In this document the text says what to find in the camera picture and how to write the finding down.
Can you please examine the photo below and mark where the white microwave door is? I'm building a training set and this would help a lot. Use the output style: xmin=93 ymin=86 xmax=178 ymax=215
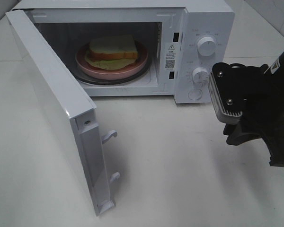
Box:
xmin=6 ymin=10 xmax=120 ymax=215

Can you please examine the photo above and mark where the upper white power knob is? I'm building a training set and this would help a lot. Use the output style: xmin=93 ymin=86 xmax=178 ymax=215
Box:
xmin=196 ymin=35 xmax=217 ymax=57

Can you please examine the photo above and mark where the sandwich with lettuce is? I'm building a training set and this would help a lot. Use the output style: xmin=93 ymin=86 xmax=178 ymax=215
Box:
xmin=84 ymin=35 xmax=139 ymax=70

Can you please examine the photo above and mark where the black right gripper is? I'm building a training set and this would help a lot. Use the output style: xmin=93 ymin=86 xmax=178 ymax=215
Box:
xmin=223 ymin=64 xmax=284 ymax=167

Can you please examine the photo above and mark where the pink round plate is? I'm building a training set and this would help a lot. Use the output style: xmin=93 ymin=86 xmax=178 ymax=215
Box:
xmin=75 ymin=41 xmax=149 ymax=80

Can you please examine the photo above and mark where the warning label sticker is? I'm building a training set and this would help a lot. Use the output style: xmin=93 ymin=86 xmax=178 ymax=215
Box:
xmin=164 ymin=42 xmax=179 ymax=70

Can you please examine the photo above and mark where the white timer knob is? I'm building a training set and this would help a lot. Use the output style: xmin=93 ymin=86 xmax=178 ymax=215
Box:
xmin=192 ymin=67 xmax=209 ymax=86

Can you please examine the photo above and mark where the glass microwave turntable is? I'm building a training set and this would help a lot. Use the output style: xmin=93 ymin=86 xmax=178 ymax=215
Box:
xmin=74 ymin=60 xmax=151 ymax=86

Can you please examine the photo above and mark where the white microwave oven body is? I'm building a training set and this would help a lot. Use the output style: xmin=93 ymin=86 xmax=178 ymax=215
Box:
xmin=11 ymin=0 xmax=235 ymax=104

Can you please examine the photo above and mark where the round door release button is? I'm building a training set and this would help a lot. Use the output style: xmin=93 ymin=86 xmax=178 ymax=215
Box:
xmin=188 ymin=89 xmax=203 ymax=100

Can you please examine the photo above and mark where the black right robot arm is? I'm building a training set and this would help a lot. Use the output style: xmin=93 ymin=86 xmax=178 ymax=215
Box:
xmin=213 ymin=51 xmax=284 ymax=167

